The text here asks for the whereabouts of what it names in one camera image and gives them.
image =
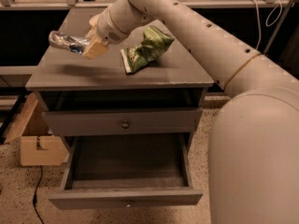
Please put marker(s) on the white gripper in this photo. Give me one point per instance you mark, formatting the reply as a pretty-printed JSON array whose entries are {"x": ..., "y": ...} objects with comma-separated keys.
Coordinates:
[{"x": 106, "y": 27}]

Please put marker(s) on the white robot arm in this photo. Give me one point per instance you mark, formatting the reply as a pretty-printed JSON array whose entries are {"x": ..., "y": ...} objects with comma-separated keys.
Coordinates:
[{"x": 253, "y": 151}]

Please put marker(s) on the closed grey upper drawer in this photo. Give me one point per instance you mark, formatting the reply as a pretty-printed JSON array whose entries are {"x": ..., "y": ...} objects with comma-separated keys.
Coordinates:
[{"x": 109, "y": 122}]

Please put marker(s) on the open grey lower drawer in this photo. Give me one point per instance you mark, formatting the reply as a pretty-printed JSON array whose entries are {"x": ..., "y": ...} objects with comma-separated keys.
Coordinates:
[{"x": 117, "y": 171}]

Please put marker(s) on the beige paper bowl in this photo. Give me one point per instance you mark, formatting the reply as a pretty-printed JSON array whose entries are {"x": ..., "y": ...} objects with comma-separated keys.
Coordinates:
[{"x": 93, "y": 20}]

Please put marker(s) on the green chip bag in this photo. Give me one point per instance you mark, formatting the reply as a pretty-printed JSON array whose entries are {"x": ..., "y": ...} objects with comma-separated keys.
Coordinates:
[{"x": 155, "y": 43}]

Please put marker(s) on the grey wooden cabinet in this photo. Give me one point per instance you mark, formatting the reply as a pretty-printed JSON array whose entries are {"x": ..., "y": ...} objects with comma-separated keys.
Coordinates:
[{"x": 64, "y": 81}]

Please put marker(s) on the cardboard box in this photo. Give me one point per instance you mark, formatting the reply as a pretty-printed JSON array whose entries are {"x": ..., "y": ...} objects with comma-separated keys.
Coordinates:
[{"x": 38, "y": 145}]

